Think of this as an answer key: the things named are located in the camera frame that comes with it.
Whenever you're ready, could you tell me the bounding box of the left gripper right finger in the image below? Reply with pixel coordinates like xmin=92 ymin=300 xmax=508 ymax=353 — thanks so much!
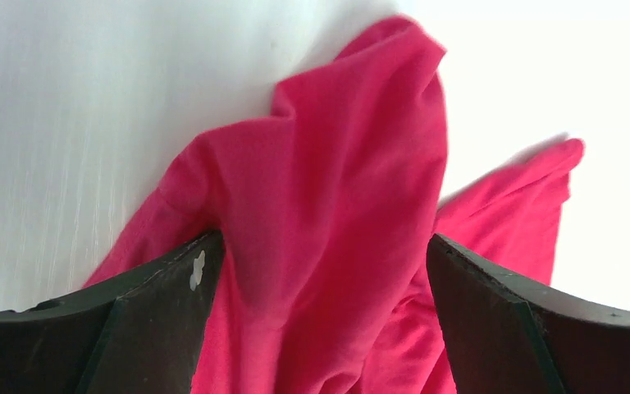
xmin=427 ymin=234 xmax=630 ymax=393

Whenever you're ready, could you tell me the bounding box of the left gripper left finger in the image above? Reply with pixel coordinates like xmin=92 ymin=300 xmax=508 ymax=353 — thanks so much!
xmin=0 ymin=231 xmax=226 ymax=393

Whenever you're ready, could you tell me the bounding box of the magenta t-shirt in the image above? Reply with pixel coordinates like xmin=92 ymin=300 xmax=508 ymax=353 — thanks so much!
xmin=88 ymin=16 xmax=584 ymax=393

